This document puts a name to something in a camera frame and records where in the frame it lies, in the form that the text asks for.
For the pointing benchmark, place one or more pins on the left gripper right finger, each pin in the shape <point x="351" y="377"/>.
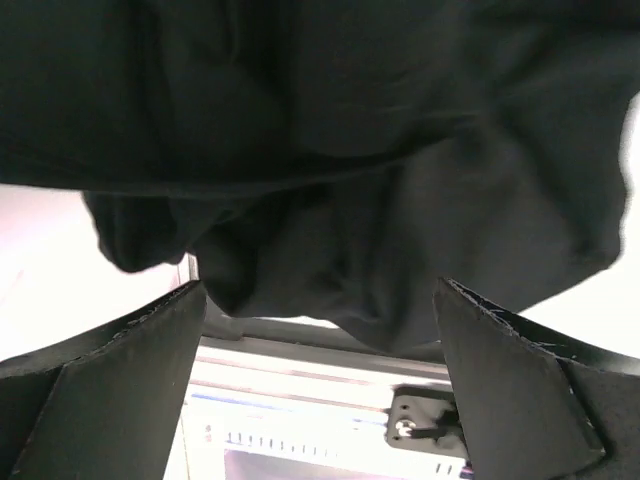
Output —
<point x="535" y="403"/>

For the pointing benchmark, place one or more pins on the black t-shirt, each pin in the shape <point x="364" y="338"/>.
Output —
<point x="332" y="159"/>

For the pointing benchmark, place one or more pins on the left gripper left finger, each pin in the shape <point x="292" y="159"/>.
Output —
<point x="103" y="405"/>

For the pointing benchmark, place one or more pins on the black bracket on monitor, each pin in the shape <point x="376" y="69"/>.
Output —
<point x="425" y="420"/>

